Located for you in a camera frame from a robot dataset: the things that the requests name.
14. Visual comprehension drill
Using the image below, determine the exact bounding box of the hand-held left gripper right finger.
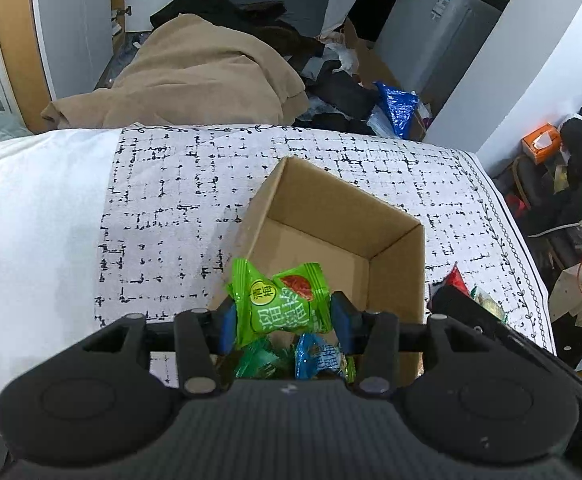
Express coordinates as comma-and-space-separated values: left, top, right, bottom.
330, 291, 496, 395

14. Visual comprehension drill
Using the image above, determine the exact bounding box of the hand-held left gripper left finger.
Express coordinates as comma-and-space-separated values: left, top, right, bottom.
78, 299, 238, 395

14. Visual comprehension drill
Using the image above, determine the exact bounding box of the bright green snack packet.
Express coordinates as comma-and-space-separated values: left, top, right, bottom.
227, 258, 334, 351

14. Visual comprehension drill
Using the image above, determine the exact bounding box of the cardboard box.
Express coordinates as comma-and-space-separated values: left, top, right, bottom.
208, 156, 426, 386

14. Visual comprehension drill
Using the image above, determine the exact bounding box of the green edged snack packet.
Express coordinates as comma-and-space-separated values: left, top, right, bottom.
470, 285, 508, 323

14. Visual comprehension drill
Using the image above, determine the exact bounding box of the red label snack packet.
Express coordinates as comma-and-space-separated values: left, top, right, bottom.
443, 264, 469, 297

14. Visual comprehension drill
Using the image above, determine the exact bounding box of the blue snack packet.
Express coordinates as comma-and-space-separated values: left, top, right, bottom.
295, 332, 346, 381

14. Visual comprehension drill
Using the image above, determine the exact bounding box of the dark green snack packet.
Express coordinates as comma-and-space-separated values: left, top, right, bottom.
233, 337, 296, 380

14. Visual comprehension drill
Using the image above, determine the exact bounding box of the brown chair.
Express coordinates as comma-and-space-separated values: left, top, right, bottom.
511, 152, 572, 211

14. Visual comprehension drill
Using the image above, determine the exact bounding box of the black white grid blanket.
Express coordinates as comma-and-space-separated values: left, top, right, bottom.
93, 124, 556, 386

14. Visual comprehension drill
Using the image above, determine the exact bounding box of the orange tissue box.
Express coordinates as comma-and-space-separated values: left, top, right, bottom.
522, 122, 564, 165

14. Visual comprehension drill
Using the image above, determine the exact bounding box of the black cloth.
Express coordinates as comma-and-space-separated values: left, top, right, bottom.
306, 67, 378, 121
293, 112, 376, 136

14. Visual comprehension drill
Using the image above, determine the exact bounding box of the blue plastic bag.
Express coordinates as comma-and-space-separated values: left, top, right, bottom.
373, 81, 422, 140

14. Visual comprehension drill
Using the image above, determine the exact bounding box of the white bed sheet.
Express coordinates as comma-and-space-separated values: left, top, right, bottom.
0, 127, 122, 401

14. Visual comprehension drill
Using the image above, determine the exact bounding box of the beige blanket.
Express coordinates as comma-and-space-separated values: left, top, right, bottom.
41, 12, 312, 133

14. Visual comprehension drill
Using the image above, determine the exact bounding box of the flat cardboard sheet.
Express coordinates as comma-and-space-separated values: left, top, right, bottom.
343, 17, 426, 141

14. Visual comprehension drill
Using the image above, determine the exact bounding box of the white plastic bag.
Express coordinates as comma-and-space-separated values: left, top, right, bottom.
321, 35, 362, 73

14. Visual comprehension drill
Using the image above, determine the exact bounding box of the grey fridge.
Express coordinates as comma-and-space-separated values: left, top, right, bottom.
373, 0, 502, 111

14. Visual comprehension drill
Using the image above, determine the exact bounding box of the black jacket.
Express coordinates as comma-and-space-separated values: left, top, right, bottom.
150, 0, 322, 56

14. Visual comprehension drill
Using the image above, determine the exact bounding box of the white wardrobe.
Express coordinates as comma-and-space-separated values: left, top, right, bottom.
0, 0, 186, 136

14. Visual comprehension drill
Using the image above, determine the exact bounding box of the white cable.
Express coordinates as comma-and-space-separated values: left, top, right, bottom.
526, 207, 582, 238

